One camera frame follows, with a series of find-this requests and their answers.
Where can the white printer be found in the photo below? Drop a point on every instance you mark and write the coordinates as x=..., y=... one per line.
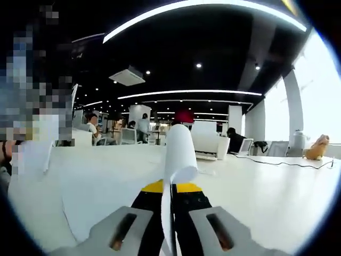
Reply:
x=207, y=144

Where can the white office chair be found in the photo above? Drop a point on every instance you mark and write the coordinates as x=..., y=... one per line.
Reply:
x=278, y=148
x=129, y=136

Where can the long ceiling light strip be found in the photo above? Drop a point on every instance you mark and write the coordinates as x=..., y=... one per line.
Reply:
x=186, y=8
x=186, y=92

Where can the orange plush toy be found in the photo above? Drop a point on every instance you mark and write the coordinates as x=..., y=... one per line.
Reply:
x=317, y=149

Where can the stack of printing papers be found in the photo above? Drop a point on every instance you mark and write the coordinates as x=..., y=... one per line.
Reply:
x=37, y=157

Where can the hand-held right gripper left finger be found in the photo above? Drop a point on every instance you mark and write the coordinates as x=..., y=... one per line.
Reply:
x=106, y=234

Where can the white printing paper sheet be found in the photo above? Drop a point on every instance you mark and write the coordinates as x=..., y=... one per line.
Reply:
x=106, y=192
x=179, y=149

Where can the white table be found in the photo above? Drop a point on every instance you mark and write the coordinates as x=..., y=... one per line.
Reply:
x=253, y=200

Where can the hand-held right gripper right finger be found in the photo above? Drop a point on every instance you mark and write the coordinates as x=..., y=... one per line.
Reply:
x=239, y=240

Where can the large bright window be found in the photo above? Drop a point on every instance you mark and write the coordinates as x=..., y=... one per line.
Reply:
x=277, y=114
x=319, y=93

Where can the ceiling air conditioner unit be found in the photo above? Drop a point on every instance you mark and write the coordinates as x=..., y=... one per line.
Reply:
x=128, y=76

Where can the black bag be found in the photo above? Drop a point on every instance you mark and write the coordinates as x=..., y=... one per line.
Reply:
x=260, y=146

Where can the white countertop appliance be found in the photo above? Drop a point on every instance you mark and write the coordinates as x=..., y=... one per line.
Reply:
x=301, y=142

